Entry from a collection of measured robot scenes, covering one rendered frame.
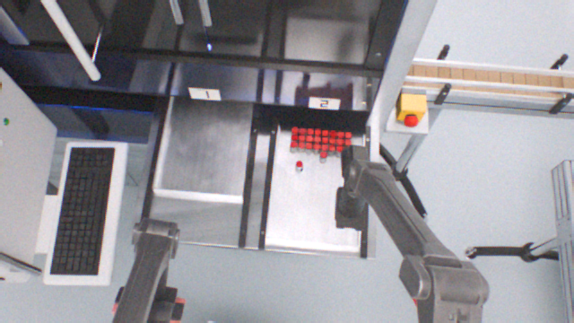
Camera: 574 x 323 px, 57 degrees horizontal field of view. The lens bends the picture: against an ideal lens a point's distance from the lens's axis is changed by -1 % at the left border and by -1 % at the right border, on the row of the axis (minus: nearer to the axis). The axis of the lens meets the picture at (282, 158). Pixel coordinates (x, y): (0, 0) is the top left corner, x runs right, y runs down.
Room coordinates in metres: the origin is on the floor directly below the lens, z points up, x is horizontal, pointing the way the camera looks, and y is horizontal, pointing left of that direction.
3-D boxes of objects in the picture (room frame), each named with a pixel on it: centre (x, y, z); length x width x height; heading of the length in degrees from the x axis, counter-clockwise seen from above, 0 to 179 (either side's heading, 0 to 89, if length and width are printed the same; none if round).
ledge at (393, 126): (0.75, -0.39, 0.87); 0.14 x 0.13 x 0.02; 175
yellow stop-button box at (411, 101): (0.71, -0.37, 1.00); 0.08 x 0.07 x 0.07; 175
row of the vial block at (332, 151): (0.61, -0.11, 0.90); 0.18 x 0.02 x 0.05; 84
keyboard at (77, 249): (0.46, 0.60, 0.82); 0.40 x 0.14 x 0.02; 179
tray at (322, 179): (0.50, -0.10, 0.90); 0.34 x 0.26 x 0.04; 174
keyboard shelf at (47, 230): (0.46, 0.64, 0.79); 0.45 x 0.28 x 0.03; 179
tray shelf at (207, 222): (0.56, 0.07, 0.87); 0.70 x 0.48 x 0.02; 85
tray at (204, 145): (0.64, 0.23, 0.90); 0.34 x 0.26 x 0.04; 175
